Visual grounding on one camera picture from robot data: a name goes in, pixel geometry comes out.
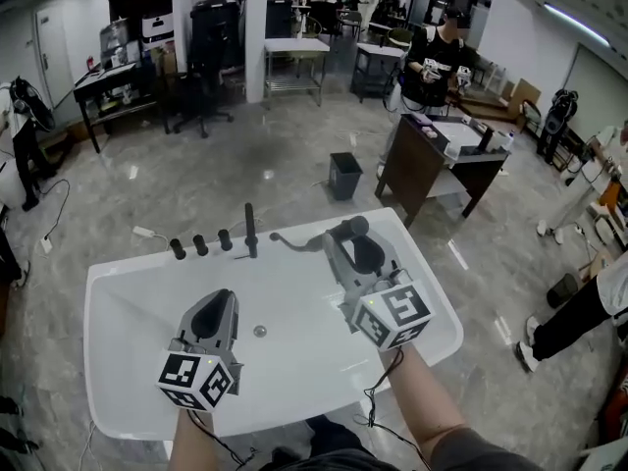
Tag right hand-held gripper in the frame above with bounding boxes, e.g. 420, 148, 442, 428
322, 231, 438, 353

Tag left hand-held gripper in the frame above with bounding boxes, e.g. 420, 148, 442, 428
155, 289, 244, 414

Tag black handheld shower head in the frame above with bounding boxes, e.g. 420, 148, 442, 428
326, 215, 371, 242

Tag grey shower hose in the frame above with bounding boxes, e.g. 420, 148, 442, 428
280, 235, 329, 255

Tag person's right forearm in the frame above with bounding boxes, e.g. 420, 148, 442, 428
377, 345, 467, 460

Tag person's left forearm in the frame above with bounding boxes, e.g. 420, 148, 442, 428
169, 407, 217, 471

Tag white bathtub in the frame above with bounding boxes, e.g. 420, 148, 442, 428
81, 207, 465, 441

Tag black trash bin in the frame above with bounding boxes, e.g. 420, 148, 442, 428
329, 151, 365, 202

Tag black curved tub spout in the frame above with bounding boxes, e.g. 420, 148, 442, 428
243, 202, 260, 260

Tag dark brown desk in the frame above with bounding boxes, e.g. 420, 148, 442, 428
375, 113, 512, 230

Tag white countertop basin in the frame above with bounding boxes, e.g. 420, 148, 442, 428
430, 118, 486, 152

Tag person's black trousers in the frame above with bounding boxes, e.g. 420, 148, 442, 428
304, 415, 368, 460

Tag dark table with white top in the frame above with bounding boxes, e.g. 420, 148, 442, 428
349, 41, 409, 105

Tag person's dark grey shirt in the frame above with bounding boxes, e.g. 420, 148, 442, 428
259, 427, 544, 471

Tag white metal table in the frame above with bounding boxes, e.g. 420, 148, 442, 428
263, 36, 332, 110

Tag brown cardboard box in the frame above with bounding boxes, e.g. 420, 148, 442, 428
499, 78, 543, 120

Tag black shelf desk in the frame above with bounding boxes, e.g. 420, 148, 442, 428
72, 61, 166, 155

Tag black office chair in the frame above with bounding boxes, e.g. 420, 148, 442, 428
160, 0, 241, 140

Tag white robot vacuum dock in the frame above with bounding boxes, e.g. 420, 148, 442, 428
140, 14, 177, 44

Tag silver appliance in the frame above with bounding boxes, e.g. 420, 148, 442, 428
99, 19, 132, 68

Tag white door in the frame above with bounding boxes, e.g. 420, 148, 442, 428
33, 7, 76, 112

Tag white ceiling tube light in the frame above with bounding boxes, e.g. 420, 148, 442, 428
543, 1, 611, 48

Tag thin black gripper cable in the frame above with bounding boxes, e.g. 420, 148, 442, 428
362, 348, 433, 470
185, 407, 261, 465

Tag white floor cable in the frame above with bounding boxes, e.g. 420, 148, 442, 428
79, 419, 98, 471

